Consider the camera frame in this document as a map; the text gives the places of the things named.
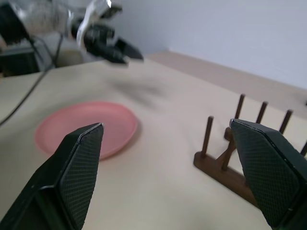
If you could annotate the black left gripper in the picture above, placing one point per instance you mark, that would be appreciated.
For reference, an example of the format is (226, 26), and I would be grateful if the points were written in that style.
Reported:
(99, 38)

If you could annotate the black equipment box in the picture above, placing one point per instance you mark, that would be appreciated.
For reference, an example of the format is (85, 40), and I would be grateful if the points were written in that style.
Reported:
(16, 60)

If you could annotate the dark wooden dish rack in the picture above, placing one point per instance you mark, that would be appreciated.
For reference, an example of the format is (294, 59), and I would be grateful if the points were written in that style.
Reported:
(216, 165)

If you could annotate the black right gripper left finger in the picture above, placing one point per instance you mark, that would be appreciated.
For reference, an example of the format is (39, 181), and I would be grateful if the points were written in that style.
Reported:
(72, 177)

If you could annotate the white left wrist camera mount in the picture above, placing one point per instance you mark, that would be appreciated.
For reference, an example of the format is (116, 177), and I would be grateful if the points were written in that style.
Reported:
(84, 25)

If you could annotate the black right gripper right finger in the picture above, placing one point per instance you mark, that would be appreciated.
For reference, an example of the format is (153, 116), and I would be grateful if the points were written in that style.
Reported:
(268, 172)

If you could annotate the pink plate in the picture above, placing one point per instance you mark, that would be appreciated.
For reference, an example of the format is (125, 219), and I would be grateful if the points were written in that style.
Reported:
(96, 115)

